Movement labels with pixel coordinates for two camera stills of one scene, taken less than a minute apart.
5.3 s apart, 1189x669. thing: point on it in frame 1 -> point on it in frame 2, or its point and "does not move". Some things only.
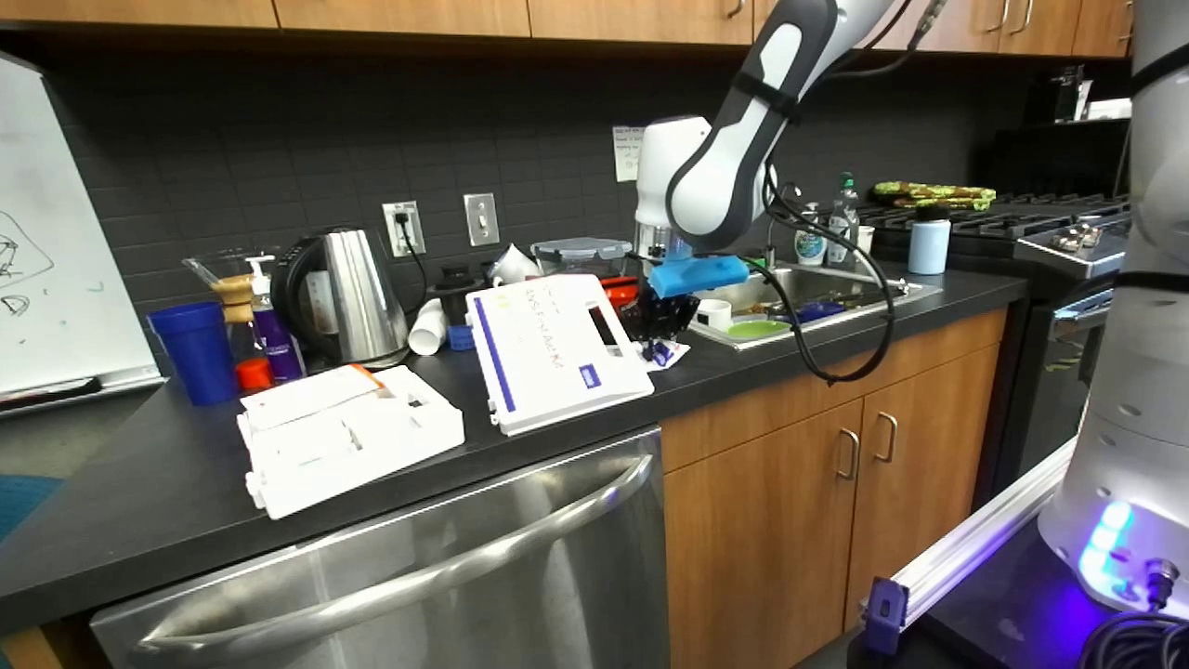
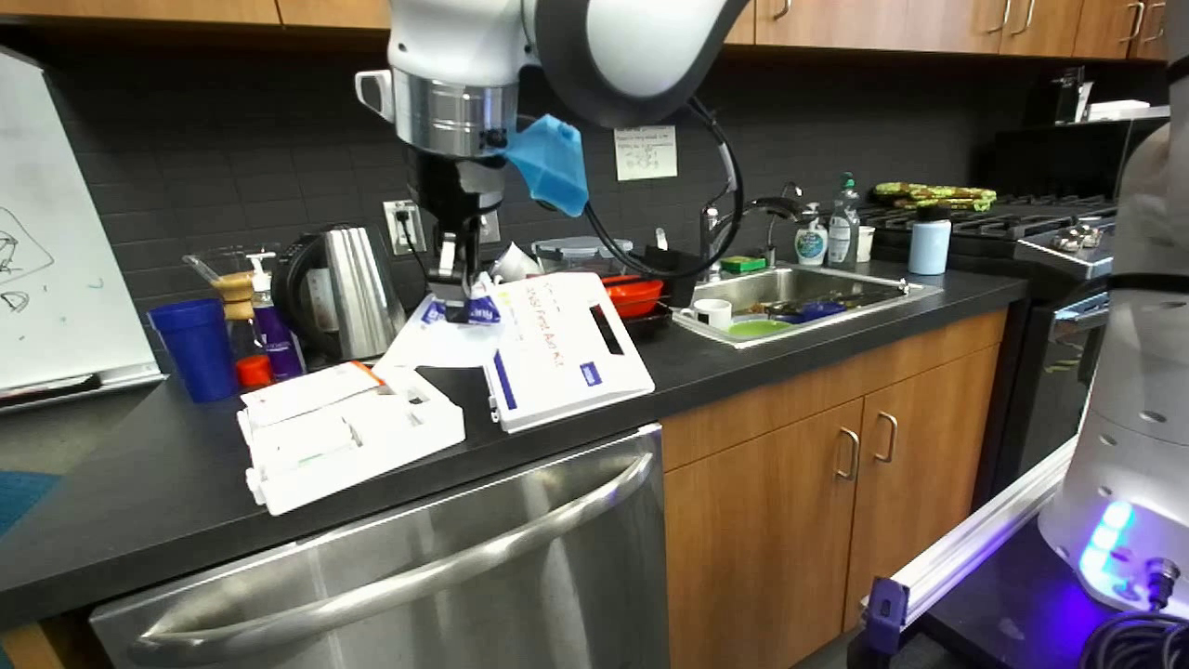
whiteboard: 74,320 does not move
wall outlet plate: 402,228 does not move
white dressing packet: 666,350 -> 479,305
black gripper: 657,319 -> 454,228
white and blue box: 555,350 does not move
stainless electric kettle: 334,299 does not move
